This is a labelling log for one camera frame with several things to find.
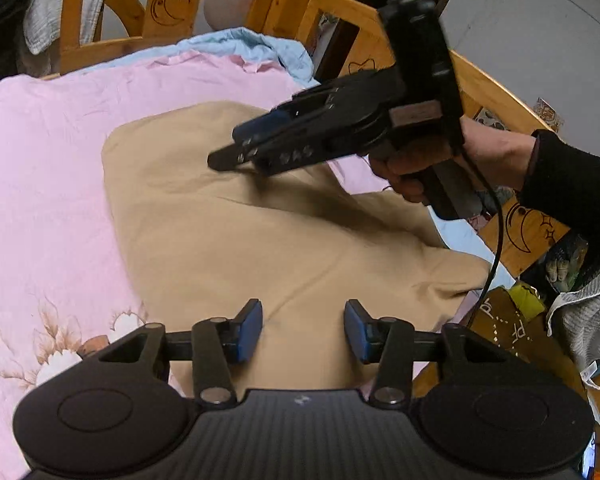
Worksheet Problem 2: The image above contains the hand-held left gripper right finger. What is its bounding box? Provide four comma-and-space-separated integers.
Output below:
343, 299, 512, 408

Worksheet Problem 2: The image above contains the small picture card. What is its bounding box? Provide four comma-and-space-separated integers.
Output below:
532, 97, 565, 132

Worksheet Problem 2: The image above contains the person's right forearm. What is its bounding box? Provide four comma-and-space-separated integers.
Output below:
517, 129, 600, 261

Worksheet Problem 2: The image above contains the black jacket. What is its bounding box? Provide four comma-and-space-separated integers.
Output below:
0, 0, 68, 93

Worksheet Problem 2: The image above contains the white crinkled cloth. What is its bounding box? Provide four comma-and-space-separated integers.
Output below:
22, 0, 113, 56

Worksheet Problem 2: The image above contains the pink floral blanket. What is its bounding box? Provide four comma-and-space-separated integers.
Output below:
0, 52, 481, 480

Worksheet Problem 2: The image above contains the tan hoodie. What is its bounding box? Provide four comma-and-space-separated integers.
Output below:
101, 101, 492, 396

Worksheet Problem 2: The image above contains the light blue bed sheet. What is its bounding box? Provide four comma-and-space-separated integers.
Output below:
80, 27, 513, 291

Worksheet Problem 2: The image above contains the person's right hand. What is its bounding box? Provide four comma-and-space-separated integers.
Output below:
369, 119, 537, 206

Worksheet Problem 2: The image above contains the black cable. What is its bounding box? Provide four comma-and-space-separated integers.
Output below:
457, 145, 505, 328

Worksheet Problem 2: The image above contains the yellow green packet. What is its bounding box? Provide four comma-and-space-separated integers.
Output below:
510, 282, 547, 317

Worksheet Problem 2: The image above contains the grey knitted towel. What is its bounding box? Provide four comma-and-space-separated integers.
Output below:
547, 260, 600, 376

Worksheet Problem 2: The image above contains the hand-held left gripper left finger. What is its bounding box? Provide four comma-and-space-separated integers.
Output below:
97, 298, 264, 407

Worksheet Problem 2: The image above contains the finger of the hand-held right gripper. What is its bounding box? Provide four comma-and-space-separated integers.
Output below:
232, 84, 347, 145
207, 119, 367, 177

